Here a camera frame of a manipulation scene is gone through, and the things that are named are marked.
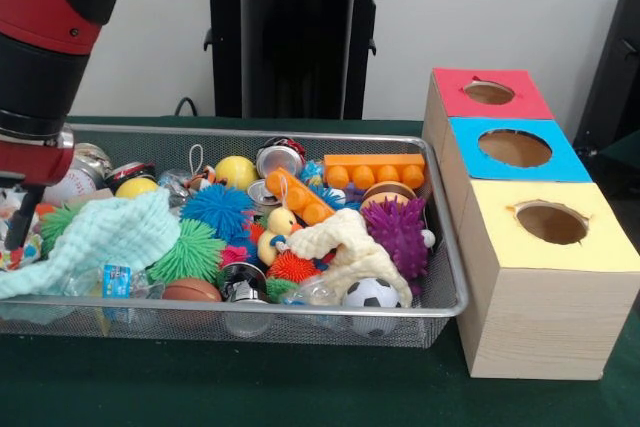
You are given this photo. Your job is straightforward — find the small soccer ball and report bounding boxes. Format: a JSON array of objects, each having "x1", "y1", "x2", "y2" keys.
[{"x1": 341, "y1": 276, "x2": 403, "y2": 309}]

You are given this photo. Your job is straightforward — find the white baseball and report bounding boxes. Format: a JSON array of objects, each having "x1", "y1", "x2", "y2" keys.
[{"x1": 43, "y1": 169, "x2": 97, "y2": 207}]

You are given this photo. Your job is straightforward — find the blue spiky ball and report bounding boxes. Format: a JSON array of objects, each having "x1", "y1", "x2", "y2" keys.
[{"x1": 179, "y1": 183, "x2": 257, "y2": 233}]

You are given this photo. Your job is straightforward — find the green spiky ball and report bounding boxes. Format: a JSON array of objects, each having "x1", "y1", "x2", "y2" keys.
[{"x1": 148, "y1": 219, "x2": 227, "y2": 284}]

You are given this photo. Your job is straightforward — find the silver mesh bin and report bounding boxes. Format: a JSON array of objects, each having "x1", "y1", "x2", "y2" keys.
[{"x1": 0, "y1": 122, "x2": 470, "y2": 351}]

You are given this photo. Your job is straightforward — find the mint green cloth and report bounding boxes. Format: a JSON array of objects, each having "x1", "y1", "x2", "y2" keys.
[{"x1": 0, "y1": 189, "x2": 182, "y2": 301}]

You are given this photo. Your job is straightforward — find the yellow ball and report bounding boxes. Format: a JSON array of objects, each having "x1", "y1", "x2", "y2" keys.
[{"x1": 214, "y1": 155, "x2": 260, "y2": 192}]

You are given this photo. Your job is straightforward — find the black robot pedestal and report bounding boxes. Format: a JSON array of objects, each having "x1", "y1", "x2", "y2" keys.
[{"x1": 193, "y1": 0, "x2": 401, "y2": 121}]

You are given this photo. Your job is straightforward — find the black cable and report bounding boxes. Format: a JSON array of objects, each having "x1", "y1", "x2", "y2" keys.
[{"x1": 173, "y1": 95, "x2": 201, "y2": 117}]

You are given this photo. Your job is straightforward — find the black upright panel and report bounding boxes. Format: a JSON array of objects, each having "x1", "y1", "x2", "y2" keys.
[{"x1": 572, "y1": 0, "x2": 640, "y2": 151}]

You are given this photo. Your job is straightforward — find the cream yellow cloth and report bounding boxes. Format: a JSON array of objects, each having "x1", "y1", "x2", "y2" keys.
[{"x1": 288, "y1": 206, "x2": 414, "y2": 309}]

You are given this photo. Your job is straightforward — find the colourful patterned cloth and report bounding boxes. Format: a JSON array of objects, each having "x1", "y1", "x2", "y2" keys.
[{"x1": 0, "y1": 186, "x2": 44, "y2": 271}]

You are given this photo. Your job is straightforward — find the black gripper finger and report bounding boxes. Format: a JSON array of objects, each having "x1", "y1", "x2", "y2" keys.
[{"x1": 4, "y1": 184, "x2": 47, "y2": 252}]

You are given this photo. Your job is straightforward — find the wooden box with three holes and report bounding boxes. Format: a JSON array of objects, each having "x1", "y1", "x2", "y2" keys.
[{"x1": 422, "y1": 66, "x2": 640, "y2": 381}]

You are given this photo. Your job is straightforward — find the long orange toy brick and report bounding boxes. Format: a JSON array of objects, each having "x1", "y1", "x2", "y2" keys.
[{"x1": 322, "y1": 152, "x2": 427, "y2": 191}]

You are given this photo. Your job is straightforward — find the purple spiky toy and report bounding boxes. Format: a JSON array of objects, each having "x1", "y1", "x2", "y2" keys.
[{"x1": 360, "y1": 195, "x2": 437, "y2": 282}]

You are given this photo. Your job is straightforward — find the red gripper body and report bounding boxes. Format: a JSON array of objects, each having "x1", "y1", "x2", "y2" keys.
[{"x1": 0, "y1": 125, "x2": 76, "y2": 188}]

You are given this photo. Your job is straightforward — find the short orange toy brick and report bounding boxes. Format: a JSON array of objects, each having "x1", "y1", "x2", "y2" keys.
[{"x1": 264, "y1": 167, "x2": 337, "y2": 226}]

